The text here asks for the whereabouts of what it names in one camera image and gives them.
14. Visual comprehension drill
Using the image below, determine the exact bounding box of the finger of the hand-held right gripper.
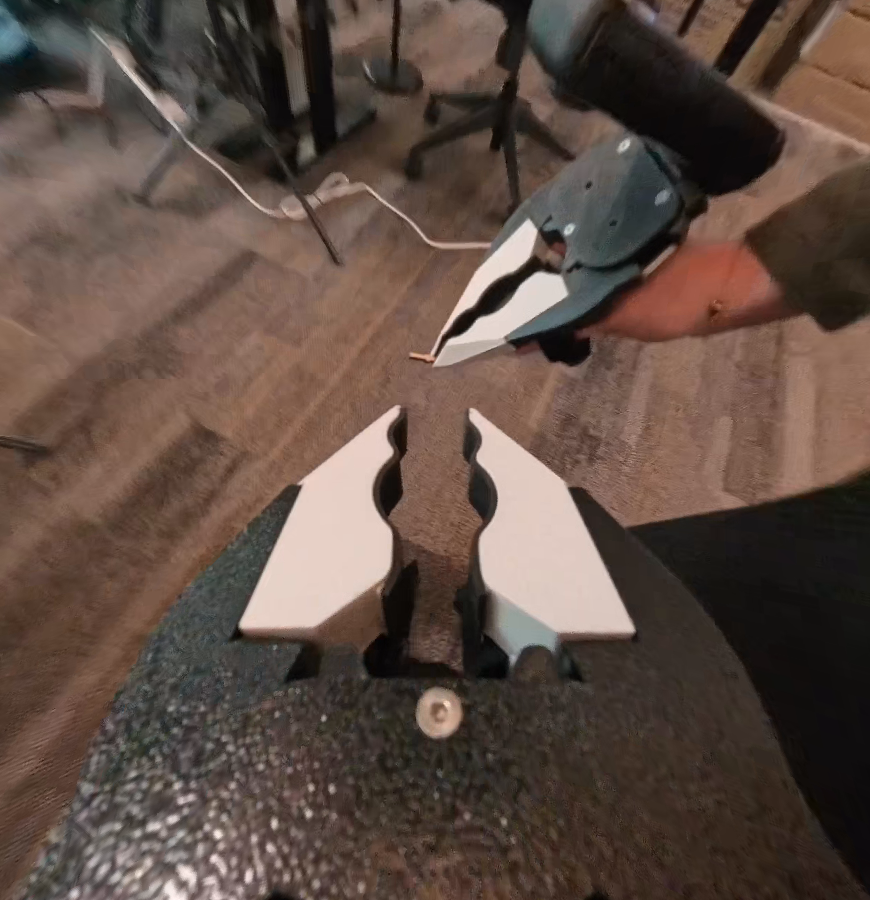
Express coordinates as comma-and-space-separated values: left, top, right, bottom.
440, 218, 548, 340
432, 269, 571, 368

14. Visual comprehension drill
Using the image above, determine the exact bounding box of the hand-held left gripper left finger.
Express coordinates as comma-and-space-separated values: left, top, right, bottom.
238, 405, 418, 644

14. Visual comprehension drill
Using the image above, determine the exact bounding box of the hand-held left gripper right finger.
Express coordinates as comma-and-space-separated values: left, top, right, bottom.
456, 408, 637, 668

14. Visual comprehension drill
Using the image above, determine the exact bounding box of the person's right forearm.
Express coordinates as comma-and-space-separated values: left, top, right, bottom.
744, 151, 870, 331

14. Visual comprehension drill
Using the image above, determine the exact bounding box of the person's right hand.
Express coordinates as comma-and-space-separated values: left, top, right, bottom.
588, 241, 794, 344

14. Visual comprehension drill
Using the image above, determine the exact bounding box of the black chair star base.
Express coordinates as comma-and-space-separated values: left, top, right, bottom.
405, 0, 576, 180

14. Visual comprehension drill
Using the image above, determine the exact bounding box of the black tripod leg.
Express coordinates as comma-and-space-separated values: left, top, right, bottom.
206, 0, 344, 267

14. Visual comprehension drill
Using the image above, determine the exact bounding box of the black desk leg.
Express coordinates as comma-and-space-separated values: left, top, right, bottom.
294, 0, 379, 159

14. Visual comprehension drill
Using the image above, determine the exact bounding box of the white floor cable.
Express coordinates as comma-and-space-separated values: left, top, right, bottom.
90, 31, 493, 252

